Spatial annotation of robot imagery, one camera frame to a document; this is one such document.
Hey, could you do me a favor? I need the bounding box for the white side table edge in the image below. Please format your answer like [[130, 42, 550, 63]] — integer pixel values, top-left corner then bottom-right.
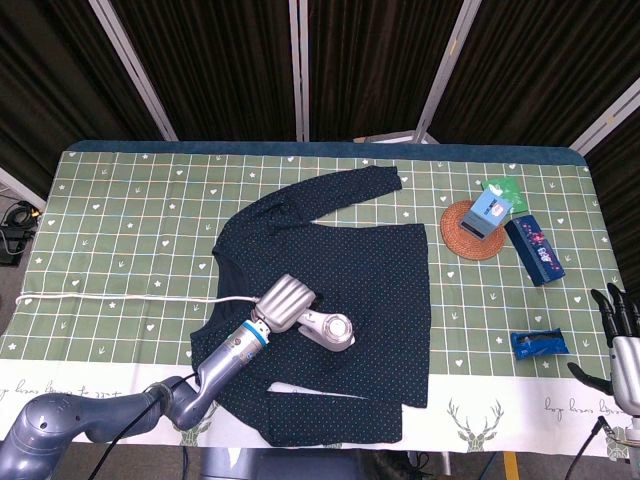
[[0, 166, 48, 212]]

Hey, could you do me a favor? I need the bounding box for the round orange woven coaster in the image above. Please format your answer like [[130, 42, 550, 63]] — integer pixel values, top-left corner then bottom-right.
[[439, 199, 508, 263]]

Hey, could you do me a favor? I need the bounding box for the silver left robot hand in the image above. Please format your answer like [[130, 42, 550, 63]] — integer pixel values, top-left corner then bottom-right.
[[250, 273, 322, 338]]

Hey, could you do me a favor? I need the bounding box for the navy polka dot shirt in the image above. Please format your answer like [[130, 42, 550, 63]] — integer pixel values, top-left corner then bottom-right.
[[188, 165, 432, 448]]

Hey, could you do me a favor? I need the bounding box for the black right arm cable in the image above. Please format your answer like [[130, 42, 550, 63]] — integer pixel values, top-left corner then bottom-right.
[[568, 414, 615, 480]]

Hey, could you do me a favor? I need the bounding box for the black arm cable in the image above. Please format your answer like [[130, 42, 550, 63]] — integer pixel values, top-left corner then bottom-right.
[[568, 414, 615, 480], [86, 371, 202, 480]]

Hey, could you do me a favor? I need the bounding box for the white screen frame post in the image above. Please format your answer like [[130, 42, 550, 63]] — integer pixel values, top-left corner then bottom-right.
[[414, 0, 484, 145], [88, 0, 180, 142], [288, 0, 311, 143], [569, 83, 640, 154]]

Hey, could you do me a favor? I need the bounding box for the green tissue packet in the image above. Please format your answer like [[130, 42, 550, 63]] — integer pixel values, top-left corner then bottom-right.
[[480, 175, 529, 215]]

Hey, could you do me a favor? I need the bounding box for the dark blue floral box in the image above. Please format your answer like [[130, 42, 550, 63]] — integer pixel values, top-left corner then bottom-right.
[[503, 214, 567, 288]]

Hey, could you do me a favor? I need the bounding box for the blue plastic snack wrapper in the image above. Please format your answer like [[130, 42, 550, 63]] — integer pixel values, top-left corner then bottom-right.
[[509, 326, 572, 363]]

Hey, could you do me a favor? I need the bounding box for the dark brown curtain panel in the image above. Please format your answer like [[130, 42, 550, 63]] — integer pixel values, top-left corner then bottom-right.
[[110, 0, 302, 142], [584, 112, 640, 284], [0, 0, 167, 201], [432, 0, 640, 147], [305, 0, 470, 142]]

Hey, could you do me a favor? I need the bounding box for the green grid-patterned tablecloth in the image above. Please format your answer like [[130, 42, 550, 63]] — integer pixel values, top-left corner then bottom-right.
[[0, 148, 640, 457]]

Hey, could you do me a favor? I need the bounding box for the white power cord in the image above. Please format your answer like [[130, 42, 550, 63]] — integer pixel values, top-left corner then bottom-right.
[[14, 292, 262, 308]]

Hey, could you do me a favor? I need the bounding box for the black cable bundle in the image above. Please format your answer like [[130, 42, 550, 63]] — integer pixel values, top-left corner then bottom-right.
[[0, 198, 38, 267]]

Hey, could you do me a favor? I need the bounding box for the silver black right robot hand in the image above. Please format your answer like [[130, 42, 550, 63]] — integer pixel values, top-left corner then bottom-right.
[[566, 282, 640, 417]]

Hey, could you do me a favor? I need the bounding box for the light blue carton box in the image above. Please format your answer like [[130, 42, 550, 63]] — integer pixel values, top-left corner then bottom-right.
[[459, 188, 515, 242]]

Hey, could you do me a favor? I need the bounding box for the teal table pad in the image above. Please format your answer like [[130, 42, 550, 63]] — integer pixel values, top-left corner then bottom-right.
[[64, 139, 590, 165]]

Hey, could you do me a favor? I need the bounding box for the grey robot torso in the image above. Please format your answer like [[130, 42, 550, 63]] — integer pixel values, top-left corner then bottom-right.
[[198, 446, 362, 480]]

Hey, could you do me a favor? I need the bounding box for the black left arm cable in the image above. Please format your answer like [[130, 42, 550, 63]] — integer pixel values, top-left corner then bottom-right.
[[86, 371, 202, 480]]

